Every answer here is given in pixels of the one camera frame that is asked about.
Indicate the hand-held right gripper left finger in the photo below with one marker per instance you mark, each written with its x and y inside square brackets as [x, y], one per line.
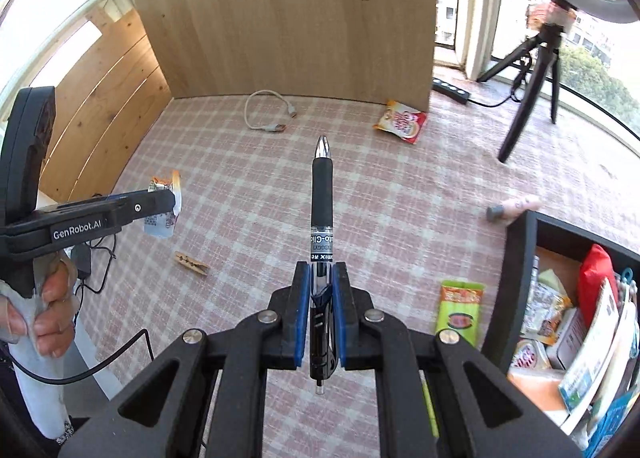
[299, 318]

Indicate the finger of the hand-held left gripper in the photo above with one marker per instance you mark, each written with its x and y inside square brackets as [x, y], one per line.
[147, 205]

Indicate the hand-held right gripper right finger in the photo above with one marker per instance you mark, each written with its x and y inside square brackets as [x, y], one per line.
[339, 318]

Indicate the white orange sachet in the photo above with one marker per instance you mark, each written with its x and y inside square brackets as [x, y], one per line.
[160, 230]

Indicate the wooden clothespin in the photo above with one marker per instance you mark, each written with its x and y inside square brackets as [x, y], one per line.
[192, 264]

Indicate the green snack packet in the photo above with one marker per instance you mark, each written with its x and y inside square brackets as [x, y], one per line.
[460, 318]

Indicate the black gel pen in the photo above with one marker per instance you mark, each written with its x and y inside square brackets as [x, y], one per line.
[322, 188]

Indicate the black storage container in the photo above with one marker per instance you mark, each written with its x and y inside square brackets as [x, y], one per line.
[505, 288]

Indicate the red yellow snack packet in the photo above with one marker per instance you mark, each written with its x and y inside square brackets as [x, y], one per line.
[400, 120]

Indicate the pink tube with grey cap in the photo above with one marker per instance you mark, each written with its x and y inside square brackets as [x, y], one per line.
[517, 207]

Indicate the person's left forearm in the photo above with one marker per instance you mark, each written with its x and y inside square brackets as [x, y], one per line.
[42, 393]

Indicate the person's left hand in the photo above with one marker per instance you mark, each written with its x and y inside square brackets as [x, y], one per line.
[57, 318]

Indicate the black power adapter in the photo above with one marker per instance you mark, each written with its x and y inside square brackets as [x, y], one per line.
[81, 260]

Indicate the pine plank panel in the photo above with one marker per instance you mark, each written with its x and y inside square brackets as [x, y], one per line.
[110, 103]

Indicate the pink plaid tablecloth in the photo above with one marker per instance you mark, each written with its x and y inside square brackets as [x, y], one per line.
[380, 218]

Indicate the red white round packet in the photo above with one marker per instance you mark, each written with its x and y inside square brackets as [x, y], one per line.
[529, 355]

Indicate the orange white tissue pack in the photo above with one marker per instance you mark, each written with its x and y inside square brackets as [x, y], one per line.
[535, 388]

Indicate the light wooden board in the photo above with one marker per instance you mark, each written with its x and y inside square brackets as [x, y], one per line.
[280, 18]

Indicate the white green printed packet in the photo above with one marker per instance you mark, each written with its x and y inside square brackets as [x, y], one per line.
[587, 368]

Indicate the black power strip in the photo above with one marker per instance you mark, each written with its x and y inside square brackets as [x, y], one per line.
[451, 90]

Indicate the blue packet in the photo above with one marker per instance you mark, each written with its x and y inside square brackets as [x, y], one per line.
[612, 428]

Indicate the black tripod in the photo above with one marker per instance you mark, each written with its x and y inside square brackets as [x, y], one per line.
[535, 83]

